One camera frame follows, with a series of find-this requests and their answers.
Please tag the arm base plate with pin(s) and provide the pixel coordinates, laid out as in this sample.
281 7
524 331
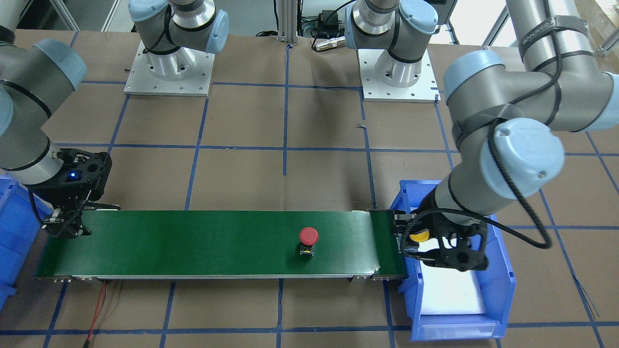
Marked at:
186 72
386 80

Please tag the black power adapter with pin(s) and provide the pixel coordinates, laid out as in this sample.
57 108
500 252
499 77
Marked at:
328 19

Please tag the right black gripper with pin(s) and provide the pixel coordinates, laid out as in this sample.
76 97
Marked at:
54 190

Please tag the yellow mushroom push button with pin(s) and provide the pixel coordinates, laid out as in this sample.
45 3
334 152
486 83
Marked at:
420 237

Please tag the white foam pad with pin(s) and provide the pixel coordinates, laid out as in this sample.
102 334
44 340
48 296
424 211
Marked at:
450 292

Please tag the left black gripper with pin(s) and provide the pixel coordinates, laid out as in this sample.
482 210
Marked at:
403 235

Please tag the aluminium frame post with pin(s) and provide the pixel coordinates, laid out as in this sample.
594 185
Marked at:
288 20

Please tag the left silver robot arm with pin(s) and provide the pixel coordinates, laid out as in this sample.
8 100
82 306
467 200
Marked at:
503 124

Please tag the green conveyor belt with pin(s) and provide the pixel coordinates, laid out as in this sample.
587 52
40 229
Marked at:
225 245

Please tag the blue plastic bin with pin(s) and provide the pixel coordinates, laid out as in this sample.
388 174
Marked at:
18 228
497 284

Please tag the red mushroom push button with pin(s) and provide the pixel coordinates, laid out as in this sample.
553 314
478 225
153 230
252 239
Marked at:
309 236

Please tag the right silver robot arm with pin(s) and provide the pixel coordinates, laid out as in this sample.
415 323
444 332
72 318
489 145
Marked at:
35 82

